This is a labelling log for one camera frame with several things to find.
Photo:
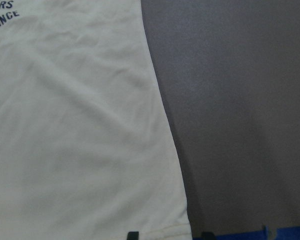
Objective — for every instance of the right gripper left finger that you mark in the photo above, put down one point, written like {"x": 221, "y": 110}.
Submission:
{"x": 132, "y": 235}

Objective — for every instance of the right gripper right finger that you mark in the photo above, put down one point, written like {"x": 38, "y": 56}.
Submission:
{"x": 206, "y": 235}

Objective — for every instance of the cream long sleeve shirt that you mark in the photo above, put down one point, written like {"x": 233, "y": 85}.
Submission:
{"x": 86, "y": 150}

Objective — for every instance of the blue tape grid lines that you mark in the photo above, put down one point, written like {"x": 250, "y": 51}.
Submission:
{"x": 285, "y": 233}

